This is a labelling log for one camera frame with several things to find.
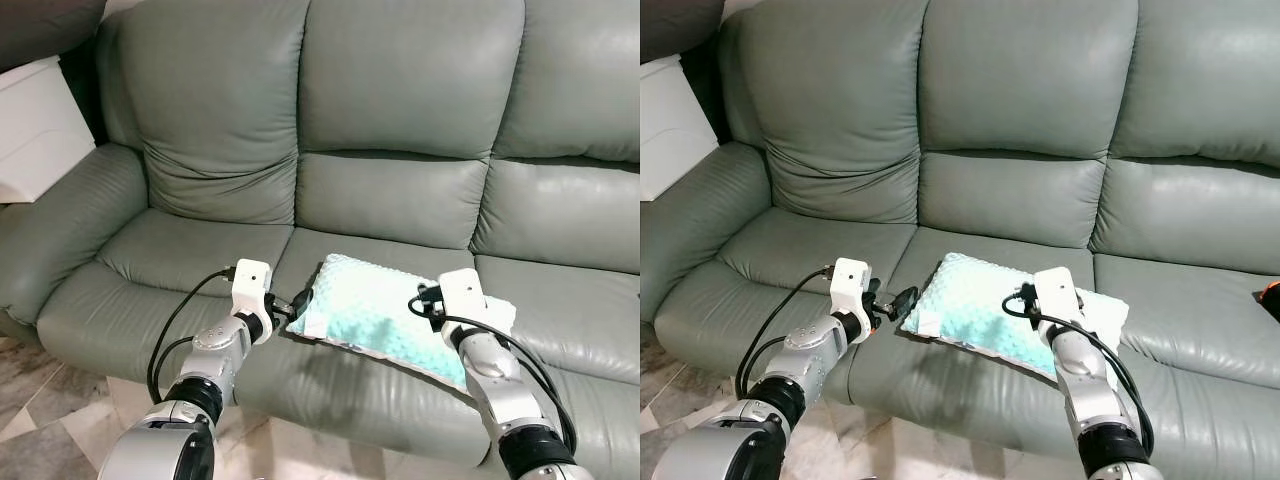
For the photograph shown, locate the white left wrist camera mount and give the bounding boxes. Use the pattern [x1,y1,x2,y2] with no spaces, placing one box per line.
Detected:
[828,258,869,316]
[230,259,274,319]

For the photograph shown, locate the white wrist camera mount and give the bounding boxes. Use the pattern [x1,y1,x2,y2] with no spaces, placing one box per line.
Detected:
[1033,267,1081,323]
[828,258,869,316]
[438,268,489,323]
[230,259,274,319]

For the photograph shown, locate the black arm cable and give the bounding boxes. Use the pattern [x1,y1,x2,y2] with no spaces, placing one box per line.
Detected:
[147,265,241,406]
[737,263,836,401]
[1003,290,1156,456]
[408,290,579,456]

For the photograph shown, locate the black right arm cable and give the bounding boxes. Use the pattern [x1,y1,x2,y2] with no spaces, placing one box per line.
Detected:
[408,290,579,456]
[1003,290,1156,456]

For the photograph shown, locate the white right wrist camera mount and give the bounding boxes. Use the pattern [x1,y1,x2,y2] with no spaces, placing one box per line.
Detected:
[438,268,489,323]
[1033,267,1081,323]

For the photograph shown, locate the white box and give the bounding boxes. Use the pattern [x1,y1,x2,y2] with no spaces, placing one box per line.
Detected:
[0,55,98,204]
[640,55,703,201]

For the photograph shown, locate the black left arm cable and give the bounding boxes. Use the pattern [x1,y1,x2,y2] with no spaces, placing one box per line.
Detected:
[147,265,241,406]
[737,263,836,401]

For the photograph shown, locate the teal pillow with pink edge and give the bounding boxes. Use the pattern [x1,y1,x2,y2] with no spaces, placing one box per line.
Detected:
[285,253,519,393]
[900,252,1131,383]

